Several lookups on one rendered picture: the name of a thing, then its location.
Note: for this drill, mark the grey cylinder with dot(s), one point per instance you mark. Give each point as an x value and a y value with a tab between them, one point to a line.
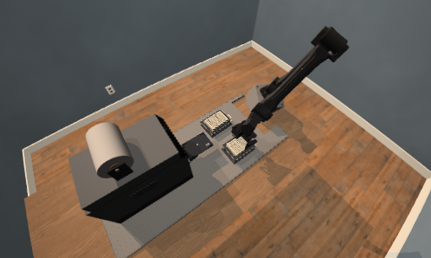
107	147

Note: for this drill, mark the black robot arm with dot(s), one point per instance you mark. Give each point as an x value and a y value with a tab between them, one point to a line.
264	111

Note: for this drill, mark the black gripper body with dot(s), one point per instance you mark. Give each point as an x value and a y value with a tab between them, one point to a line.
249	138

